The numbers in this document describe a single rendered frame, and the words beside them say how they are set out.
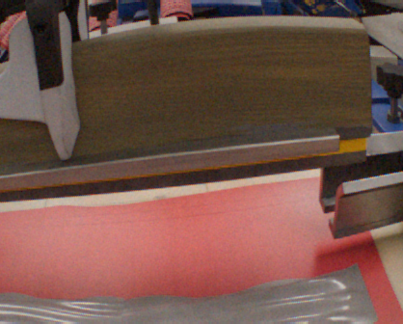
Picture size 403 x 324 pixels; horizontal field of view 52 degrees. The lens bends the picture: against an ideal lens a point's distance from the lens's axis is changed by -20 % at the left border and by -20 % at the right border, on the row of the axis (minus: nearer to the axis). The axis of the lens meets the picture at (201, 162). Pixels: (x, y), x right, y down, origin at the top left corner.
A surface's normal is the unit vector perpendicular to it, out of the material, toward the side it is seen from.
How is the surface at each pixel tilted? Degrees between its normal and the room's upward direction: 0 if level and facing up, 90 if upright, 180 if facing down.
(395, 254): 0
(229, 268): 0
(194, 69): 89
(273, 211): 0
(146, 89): 89
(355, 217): 90
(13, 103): 85
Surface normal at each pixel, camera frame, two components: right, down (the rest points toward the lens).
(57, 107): 0.09, 0.68
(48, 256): -0.10, -0.87
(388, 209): 0.07, 0.48
